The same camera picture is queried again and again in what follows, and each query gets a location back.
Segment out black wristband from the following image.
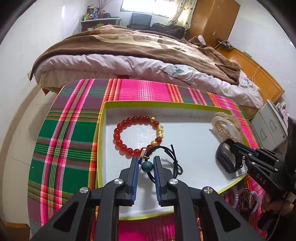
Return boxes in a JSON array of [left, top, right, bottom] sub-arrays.
[[216, 138, 243, 174]]

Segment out beige gold hair claw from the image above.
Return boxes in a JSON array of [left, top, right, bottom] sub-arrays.
[[212, 112, 243, 143]]

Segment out green bead hair tie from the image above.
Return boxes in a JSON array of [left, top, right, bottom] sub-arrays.
[[138, 144, 184, 184]]

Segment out red bead bracelet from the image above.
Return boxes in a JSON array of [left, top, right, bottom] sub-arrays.
[[113, 115, 165, 159]]

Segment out person right hand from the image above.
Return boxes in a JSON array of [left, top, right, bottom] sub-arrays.
[[261, 193, 294, 216]]

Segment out grey drawer cabinet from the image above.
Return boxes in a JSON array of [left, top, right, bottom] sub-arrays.
[[251, 99, 287, 151]]

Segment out yellow-green shallow box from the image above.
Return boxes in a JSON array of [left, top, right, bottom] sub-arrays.
[[97, 101, 247, 220]]

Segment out wooden headboard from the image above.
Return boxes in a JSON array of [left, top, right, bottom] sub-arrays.
[[217, 46, 285, 104]]

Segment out pink plaid tablecloth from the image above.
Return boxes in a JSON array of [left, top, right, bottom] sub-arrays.
[[28, 79, 258, 233]]

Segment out wooden wardrobe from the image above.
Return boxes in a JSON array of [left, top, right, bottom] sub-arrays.
[[185, 0, 240, 47]]

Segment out dark clothes pile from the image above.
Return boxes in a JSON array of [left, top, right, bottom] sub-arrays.
[[150, 23, 185, 39]]

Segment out patterned curtain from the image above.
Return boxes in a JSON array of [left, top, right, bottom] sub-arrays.
[[166, 0, 197, 30]]

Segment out window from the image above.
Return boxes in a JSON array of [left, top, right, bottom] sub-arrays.
[[120, 0, 178, 18]]

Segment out black office chair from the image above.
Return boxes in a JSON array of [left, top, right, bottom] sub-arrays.
[[127, 13, 152, 30]]

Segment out brown fleece blanket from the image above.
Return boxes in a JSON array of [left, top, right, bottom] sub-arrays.
[[29, 25, 240, 85]]

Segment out cluttered desk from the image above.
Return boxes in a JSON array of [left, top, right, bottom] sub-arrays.
[[81, 6, 121, 32]]

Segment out dried branch bouquet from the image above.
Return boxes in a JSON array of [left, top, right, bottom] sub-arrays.
[[98, 0, 112, 13]]

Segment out power strip with cables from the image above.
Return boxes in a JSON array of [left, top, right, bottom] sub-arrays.
[[215, 40, 234, 50]]

